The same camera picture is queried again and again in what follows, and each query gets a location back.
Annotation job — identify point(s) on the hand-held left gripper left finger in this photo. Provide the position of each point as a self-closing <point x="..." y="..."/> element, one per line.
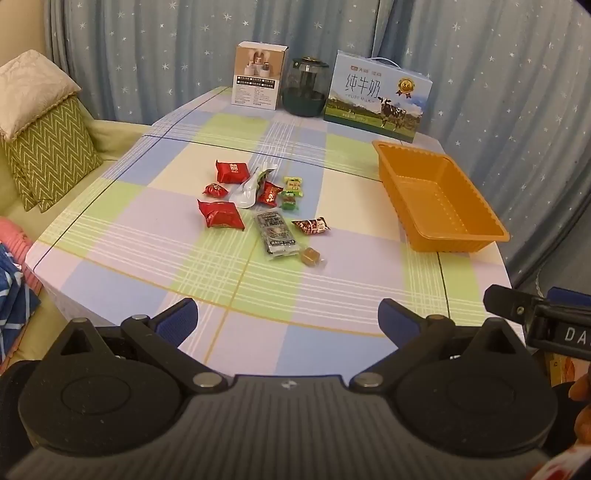
<point x="178" y="321"/>

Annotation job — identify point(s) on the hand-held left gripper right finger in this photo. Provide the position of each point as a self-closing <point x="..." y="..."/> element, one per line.
<point x="398" y="323"/>

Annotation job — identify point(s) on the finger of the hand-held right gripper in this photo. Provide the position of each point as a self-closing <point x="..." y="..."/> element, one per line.
<point x="508" y="302"/>
<point x="570" y="295"/>

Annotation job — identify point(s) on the brown caramel candy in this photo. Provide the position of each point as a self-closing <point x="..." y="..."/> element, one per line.
<point x="310" y="257"/>

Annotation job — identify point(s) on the large red snack packet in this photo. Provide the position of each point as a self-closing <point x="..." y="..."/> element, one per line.
<point x="220" y="214"/>

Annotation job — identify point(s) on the orange plastic tray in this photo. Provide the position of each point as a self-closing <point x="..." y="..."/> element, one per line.
<point x="438" y="207"/>

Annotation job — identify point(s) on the brown red candy packet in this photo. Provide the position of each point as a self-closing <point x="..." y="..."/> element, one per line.
<point x="311" y="226"/>

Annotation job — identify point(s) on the dark grey long snack packet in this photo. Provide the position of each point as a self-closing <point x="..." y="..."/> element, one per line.
<point x="275" y="233"/>

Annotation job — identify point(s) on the small red twist candy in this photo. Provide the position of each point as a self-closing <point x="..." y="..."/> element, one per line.
<point x="215" y="189"/>

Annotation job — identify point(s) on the white green snack pouch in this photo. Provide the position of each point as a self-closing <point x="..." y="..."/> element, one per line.
<point x="245" y="193"/>

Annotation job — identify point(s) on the red square snack packet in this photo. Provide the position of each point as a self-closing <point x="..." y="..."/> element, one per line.
<point x="233" y="171"/>

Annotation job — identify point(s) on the yellow green candy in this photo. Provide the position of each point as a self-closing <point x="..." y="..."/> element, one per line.
<point x="294" y="185"/>

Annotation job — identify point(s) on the person's right hand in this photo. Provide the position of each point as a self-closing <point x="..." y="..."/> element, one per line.
<point x="582" y="406"/>

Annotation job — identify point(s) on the red white printed clothing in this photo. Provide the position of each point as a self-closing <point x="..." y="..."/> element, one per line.
<point x="565" y="464"/>

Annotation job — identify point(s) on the blue patterned cloth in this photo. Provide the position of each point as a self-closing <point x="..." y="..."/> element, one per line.
<point x="16" y="295"/>

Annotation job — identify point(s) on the pink cloth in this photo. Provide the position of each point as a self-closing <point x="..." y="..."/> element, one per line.
<point x="11" y="235"/>

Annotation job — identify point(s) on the light green sofa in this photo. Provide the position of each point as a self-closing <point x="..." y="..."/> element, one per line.
<point x="117" y="136"/>

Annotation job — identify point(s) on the blue star curtain panel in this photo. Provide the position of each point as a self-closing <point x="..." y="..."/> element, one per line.
<point x="508" y="101"/>
<point x="161" y="50"/>

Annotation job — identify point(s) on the green zigzag pillow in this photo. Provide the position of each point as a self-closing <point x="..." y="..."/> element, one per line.
<point x="51" y="152"/>

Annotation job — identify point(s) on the blue milk carton box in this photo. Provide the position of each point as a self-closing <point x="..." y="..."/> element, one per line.
<point x="376" y="94"/>

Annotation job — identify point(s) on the dark green glass jar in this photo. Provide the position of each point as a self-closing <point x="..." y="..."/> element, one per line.
<point x="304" y="90"/>

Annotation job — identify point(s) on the white product box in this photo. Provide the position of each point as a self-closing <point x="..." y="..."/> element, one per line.
<point x="258" y="76"/>

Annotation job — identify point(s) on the beige pillow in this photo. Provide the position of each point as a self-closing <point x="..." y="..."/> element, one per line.
<point x="32" y="87"/>

